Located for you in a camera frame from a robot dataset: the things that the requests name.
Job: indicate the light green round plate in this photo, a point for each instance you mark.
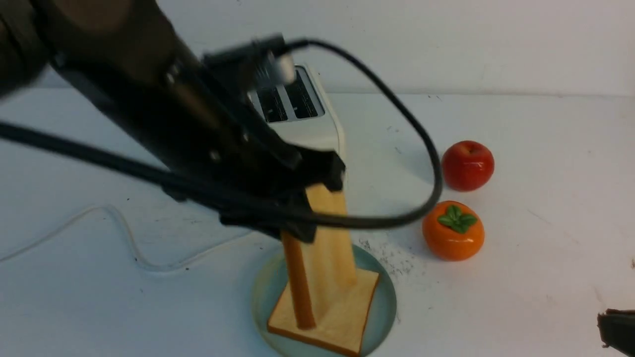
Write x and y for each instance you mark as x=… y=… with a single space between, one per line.
x=270 y=282

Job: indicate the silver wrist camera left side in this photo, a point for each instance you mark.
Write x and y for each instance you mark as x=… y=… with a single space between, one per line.
x=256 y=65

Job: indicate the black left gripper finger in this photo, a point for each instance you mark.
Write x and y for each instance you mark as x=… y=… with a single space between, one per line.
x=617 y=330

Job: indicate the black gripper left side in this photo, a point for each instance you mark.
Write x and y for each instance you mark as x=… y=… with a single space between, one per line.
x=228 y=144

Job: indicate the white two-slot toaster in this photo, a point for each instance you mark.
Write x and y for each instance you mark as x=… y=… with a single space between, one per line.
x=301 y=112

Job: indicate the orange persimmon with green leaf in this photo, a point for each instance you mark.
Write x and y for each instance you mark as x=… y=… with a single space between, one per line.
x=453 y=231

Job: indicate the red apple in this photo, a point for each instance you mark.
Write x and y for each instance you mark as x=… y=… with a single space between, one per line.
x=467 y=166

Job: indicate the toast slice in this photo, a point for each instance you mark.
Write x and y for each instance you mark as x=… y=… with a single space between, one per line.
x=320 y=273
x=341 y=329

